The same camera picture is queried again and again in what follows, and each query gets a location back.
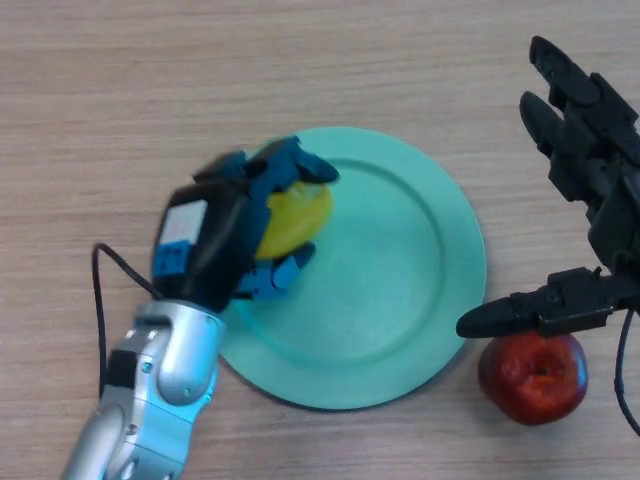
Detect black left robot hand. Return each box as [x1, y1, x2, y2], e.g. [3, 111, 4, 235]
[151, 137, 341, 314]

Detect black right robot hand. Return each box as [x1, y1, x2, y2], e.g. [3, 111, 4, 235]
[455, 35, 640, 340]

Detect yellow starfruit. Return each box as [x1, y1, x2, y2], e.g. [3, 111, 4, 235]
[254, 180, 334, 261]

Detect green round plate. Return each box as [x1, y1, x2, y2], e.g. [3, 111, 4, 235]
[217, 126, 487, 411]

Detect red apple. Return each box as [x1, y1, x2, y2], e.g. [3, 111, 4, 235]
[477, 333, 589, 426]

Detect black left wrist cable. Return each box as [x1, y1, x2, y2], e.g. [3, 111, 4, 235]
[92, 243, 166, 396]

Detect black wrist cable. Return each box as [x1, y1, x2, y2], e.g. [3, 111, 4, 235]
[613, 308, 640, 436]
[92, 243, 166, 396]

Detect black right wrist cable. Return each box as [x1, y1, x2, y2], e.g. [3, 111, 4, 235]
[613, 308, 640, 436]

